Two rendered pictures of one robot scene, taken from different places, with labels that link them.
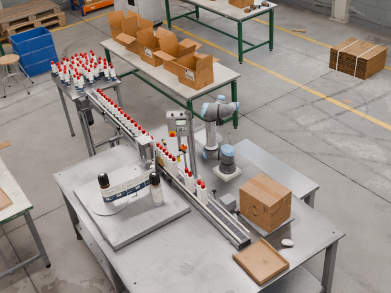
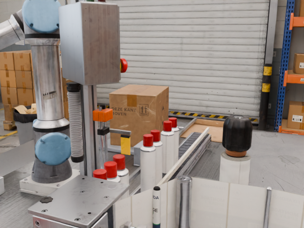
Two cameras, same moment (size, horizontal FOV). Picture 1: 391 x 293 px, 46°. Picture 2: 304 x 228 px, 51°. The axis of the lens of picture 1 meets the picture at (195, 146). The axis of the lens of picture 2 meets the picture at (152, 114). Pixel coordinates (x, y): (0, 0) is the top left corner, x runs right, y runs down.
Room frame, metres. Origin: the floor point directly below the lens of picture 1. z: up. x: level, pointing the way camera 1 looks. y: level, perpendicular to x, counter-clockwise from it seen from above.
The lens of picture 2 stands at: (3.45, 0.88, 1.41)
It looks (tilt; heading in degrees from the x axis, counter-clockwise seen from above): 14 degrees down; 233
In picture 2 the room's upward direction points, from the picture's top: straight up
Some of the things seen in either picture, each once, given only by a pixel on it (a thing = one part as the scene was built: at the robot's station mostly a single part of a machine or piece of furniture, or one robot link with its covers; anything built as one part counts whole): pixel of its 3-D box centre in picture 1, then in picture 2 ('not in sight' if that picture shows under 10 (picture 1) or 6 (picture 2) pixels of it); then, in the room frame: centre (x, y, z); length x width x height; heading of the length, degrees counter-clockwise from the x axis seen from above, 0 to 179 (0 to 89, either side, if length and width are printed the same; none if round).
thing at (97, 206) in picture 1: (109, 202); not in sight; (2.78, 0.74, 0.89); 0.31 x 0.31 x 0.01
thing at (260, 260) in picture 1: (260, 259); (208, 129); (2.08, -0.37, 0.85); 0.30 x 0.26 x 0.04; 30
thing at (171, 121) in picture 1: (178, 124); (89, 43); (3.07, 0.12, 1.38); 0.17 x 0.10 x 0.19; 85
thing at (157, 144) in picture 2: (191, 182); (154, 159); (2.82, 0.07, 0.98); 0.05 x 0.05 x 0.20
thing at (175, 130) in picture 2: (203, 193); (172, 143); (2.66, -0.03, 0.98); 0.05 x 0.05 x 0.20
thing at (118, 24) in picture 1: (123, 28); not in sight; (6.32, 0.85, 0.97); 0.45 x 0.40 x 0.37; 125
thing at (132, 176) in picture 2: (205, 192); (160, 150); (2.71, -0.04, 0.96); 1.07 x 0.01 x 0.01; 30
